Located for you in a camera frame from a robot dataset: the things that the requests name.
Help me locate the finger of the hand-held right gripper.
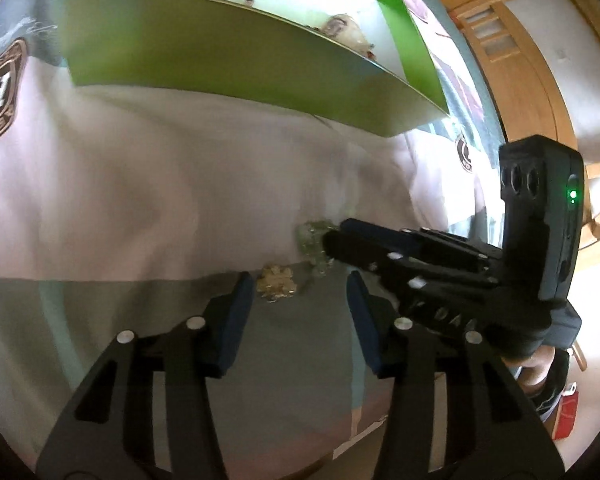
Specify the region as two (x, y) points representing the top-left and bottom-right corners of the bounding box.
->
(322, 232), (481, 301)
(340, 218), (503, 271)

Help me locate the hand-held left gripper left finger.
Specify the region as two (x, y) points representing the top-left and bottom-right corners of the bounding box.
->
(35, 271), (256, 480)

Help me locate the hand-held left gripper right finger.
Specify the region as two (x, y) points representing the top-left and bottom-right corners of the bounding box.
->
(346, 269), (566, 480)

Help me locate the green cardboard box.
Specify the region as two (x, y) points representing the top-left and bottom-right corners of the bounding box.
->
(50, 0), (451, 138)

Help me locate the person's right forearm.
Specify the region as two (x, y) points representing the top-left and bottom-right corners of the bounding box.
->
(522, 347), (573, 423)

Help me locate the person's right hand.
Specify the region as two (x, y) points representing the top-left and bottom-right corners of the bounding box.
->
(502, 346), (558, 396)

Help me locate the wooden cabinet with glass panes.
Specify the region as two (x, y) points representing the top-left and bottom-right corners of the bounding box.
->
(415, 0), (600, 271)

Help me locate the white and grey tablecloth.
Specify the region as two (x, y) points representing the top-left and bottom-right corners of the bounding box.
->
(0, 0), (506, 461)

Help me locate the red packet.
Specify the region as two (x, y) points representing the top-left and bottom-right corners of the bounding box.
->
(555, 390), (581, 441)

